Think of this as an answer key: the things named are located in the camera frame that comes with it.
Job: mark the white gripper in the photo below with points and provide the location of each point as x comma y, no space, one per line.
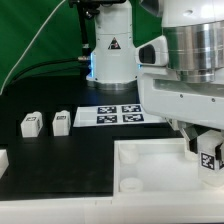
188,96

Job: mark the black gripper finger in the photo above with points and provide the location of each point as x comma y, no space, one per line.
218,151

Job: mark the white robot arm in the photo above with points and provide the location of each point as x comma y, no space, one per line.
194,30

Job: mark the white paper with tags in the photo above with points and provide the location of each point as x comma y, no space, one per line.
113,115

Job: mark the green backdrop curtain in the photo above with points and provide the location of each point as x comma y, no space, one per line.
36,33

